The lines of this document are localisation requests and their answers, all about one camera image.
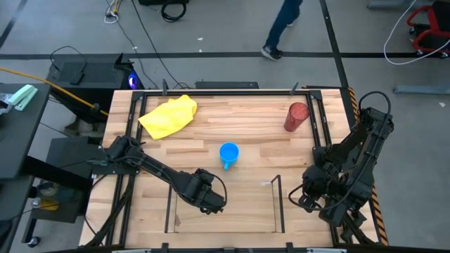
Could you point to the black aluminium table frame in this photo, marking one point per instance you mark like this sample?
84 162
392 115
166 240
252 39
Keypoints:
318 119

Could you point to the person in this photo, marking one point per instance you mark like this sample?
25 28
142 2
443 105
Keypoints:
281 24

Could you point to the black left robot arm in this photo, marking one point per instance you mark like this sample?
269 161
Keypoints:
154 167

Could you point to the yellow cloth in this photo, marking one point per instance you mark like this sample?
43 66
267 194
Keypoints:
168 117

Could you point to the grey metal floor bar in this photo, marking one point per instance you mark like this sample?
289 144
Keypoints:
422 89

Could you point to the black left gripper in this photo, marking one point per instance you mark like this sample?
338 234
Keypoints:
202 191

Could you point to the mint green stapler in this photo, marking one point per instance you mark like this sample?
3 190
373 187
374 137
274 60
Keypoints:
22 96

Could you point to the blue plastic mug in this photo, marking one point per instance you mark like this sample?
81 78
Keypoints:
229 153

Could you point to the small black box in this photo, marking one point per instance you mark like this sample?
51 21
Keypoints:
76 78

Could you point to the red and black stool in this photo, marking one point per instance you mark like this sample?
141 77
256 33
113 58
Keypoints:
430 30

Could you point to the black flat bar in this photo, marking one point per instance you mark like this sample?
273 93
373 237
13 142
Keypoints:
226 85

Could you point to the black side cart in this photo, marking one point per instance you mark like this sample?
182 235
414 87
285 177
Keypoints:
70 154

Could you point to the red translucent tumbler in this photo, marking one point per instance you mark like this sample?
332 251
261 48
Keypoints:
296 117

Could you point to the black computer tower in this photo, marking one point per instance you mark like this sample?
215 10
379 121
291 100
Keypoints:
95 75

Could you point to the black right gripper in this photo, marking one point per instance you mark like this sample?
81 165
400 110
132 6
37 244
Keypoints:
334 182

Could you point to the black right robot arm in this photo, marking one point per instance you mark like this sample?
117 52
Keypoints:
372 130

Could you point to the yellow round object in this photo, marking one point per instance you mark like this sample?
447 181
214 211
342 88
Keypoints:
49 204

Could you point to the yellow and black hazard strip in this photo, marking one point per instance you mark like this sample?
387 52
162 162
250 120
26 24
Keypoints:
379 211

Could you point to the clear shelf with black frame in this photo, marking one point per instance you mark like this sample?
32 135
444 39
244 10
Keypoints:
277 204

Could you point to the black desk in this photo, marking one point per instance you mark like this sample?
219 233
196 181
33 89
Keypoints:
21 133

